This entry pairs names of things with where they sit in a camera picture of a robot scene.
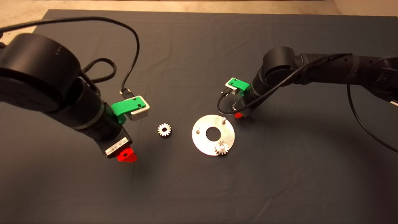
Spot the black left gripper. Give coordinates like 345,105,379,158
79,104,138,163

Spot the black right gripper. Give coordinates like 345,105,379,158
234,90,259,120

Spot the round metal carrier plate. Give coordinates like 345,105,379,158
192,114,235,156

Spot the dark grey table cloth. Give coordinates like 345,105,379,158
0,9,398,224

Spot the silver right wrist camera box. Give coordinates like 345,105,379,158
225,77,242,96

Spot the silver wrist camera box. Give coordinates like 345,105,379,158
127,96,151,122
225,77,242,96

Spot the green right camera mount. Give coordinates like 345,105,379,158
228,78,250,93

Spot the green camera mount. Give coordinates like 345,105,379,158
111,96,146,124
228,78,250,93

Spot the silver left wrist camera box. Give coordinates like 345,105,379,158
127,96,151,122

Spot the green left camera mount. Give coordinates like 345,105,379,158
111,96,146,124

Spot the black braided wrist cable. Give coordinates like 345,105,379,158
82,58,117,83

